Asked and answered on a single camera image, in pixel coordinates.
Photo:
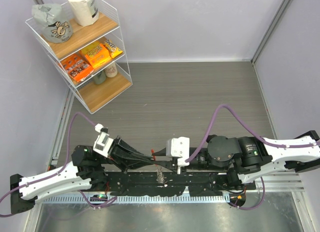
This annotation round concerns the beige cup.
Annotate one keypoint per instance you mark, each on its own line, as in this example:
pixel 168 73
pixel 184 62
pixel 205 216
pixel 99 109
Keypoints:
pixel 111 70

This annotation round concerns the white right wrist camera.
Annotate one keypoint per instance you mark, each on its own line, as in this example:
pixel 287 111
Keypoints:
pixel 179 148

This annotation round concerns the red handled crescent blade keychain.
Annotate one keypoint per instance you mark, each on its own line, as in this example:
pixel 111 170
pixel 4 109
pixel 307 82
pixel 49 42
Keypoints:
pixel 160 177

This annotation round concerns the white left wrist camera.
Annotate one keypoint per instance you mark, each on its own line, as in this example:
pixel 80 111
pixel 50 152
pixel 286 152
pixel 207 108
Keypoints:
pixel 103 142

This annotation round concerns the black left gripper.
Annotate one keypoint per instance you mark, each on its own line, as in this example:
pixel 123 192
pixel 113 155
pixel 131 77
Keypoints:
pixel 122 154

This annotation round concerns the white slotted cable duct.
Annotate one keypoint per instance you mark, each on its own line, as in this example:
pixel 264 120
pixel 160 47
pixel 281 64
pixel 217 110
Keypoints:
pixel 185 198

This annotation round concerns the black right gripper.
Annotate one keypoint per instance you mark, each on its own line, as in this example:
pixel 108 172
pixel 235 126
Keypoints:
pixel 172 165

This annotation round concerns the orange yellow snack box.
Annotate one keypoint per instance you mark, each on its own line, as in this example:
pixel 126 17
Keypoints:
pixel 96 54

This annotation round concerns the grey paper bag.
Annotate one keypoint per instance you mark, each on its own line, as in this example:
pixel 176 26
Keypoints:
pixel 52 21

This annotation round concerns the white wire shelf unit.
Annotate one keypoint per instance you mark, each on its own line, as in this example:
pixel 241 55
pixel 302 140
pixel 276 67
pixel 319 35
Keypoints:
pixel 107 81

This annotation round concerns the yellow candy bag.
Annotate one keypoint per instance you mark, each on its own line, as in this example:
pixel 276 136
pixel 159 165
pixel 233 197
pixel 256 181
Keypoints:
pixel 114 51

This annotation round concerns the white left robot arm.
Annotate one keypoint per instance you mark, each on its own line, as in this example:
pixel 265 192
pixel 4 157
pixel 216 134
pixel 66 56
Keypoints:
pixel 85 172

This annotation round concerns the white paper bag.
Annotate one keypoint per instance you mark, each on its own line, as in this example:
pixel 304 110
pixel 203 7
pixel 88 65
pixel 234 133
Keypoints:
pixel 85 11

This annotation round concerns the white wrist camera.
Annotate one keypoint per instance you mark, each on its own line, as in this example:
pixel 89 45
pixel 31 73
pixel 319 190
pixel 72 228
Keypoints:
pixel 103 142
pixel 179 148

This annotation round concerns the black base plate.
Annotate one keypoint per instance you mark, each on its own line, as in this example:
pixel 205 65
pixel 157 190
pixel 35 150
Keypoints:
pixel 146 184

